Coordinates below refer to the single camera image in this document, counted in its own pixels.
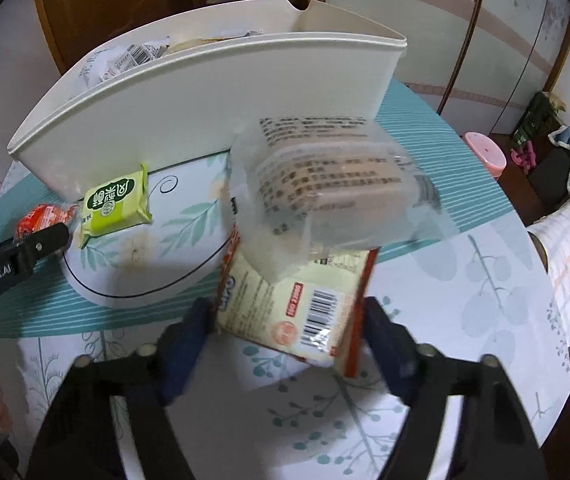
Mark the pile of clothes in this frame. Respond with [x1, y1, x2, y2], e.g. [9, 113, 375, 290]
[510, 91, 570, 202]

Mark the white pastry pack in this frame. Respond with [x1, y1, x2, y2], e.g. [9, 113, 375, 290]
[215, 231, 378, 378]

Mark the floral tablecloth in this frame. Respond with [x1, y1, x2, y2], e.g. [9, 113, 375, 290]
[0, 81, 570, 479]

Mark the pink plastic stool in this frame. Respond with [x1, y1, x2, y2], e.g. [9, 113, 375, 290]
[462, 131, 508, 180]

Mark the white plastic storage bin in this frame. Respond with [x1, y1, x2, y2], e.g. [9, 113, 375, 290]
[7, 0, 407, 200]

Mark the clear cake pack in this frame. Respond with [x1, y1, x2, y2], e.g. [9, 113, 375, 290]
[229, 116, 460, 282]

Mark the sliding wardrobe door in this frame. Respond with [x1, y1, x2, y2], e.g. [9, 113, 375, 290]
[327, 0, 570, 134]

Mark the red snack packet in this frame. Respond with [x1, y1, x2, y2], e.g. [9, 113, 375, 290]
[15, 204, 78, 240]

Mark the green snack packet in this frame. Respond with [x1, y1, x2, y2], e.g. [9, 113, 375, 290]
[79, 164, 153, 248]

